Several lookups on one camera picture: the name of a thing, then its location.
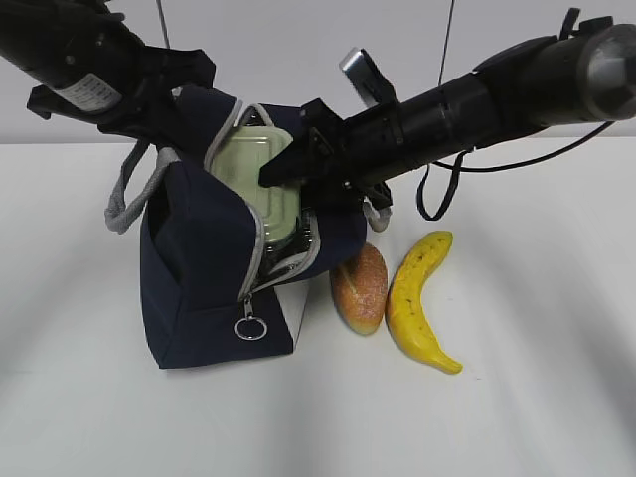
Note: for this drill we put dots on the navy blue lunch bag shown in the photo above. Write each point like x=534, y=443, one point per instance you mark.
x=203, y=299

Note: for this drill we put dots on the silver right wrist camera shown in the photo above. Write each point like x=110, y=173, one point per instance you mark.
x=370, y=84

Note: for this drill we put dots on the brown bread roll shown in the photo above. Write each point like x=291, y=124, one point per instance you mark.
x=359, y=288

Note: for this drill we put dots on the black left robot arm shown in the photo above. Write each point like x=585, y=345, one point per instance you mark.
x=27, y=30

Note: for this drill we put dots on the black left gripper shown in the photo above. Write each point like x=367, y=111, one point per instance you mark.
x=101, y=72

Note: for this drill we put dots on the yellow banana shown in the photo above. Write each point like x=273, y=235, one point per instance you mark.
x=405, y=316

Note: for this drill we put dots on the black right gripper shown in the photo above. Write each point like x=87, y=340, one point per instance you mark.
x=341, y=162

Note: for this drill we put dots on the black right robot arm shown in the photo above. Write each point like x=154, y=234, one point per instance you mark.
x=584, y=74

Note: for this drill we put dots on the green lidded glass container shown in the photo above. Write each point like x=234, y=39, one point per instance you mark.
x=235, y=158

